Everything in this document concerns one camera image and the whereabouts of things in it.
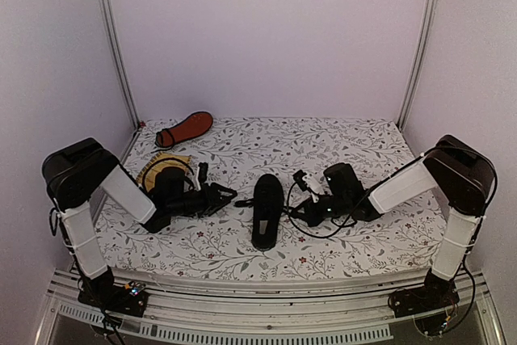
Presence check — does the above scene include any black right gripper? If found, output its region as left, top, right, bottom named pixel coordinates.
left=292, top=194, right=350, bottom=227

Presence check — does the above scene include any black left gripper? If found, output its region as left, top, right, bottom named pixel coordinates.
left=168, top=182, right=237, bottom=217

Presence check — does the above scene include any black shoelace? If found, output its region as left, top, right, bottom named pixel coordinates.
left=234, top=199, right=254, bottom=208

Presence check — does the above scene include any black shoe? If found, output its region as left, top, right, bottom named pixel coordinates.
left=251, top=174, right=284, bottom=251

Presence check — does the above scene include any red-soled shoe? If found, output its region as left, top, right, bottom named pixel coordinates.
left=155, top=111, right=213, bottom=149

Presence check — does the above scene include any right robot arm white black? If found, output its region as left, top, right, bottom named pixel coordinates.
left=285, top=135, right=498, bottom=309

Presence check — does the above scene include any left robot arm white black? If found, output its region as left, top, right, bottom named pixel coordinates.
left=41, top=137, right=237, bottom=308

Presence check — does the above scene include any floral tablecloth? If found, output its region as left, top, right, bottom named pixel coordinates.
left=95, top=118, right=446, bottom=282

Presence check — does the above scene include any woven bamboo tray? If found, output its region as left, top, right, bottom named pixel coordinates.
left=136, top=152, right=192, bottom=192

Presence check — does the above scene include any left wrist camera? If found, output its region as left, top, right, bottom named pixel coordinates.
left=195, top=162, right=208, bottom=191

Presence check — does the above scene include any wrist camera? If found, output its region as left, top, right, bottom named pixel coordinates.
left=293, top=170, right=325, bottom=203
left=195, top=162, right=208, bottom=191

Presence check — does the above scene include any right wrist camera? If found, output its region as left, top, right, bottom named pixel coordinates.
left=293, top=170, right=325, bottom=203

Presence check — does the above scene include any front aluminium rail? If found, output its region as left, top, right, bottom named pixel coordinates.
left=32, top=269, right=511, bottom=344

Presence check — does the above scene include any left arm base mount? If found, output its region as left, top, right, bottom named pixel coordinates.
left=78, top=281, right=149, bottom=318

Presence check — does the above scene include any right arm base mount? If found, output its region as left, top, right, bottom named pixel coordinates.
left=388, top=281, right=460, bottom=318

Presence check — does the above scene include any left aluminium frame post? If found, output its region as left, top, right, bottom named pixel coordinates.
left=91, top=0, right=141, bottom=128

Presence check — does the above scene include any aluminium frame post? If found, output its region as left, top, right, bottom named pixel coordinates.
left=397, top=0, right=439, bottom=133
left=91, top=0, right=141, bottom=128

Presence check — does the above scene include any right aluminium frame post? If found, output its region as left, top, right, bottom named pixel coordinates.
left=397, top=0, right=439, bottom=133

